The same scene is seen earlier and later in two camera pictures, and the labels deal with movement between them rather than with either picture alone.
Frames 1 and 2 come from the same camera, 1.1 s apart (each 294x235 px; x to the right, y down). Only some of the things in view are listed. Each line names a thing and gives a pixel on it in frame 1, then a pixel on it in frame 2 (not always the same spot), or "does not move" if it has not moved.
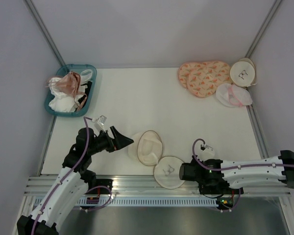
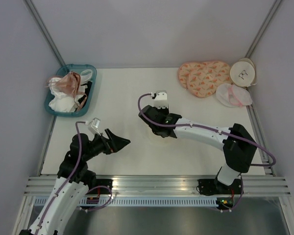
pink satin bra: [70, 83] does not move
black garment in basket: [88, 86] does not move
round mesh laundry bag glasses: [166, 171] to [164, 133]
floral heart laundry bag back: [184, 69] does not move
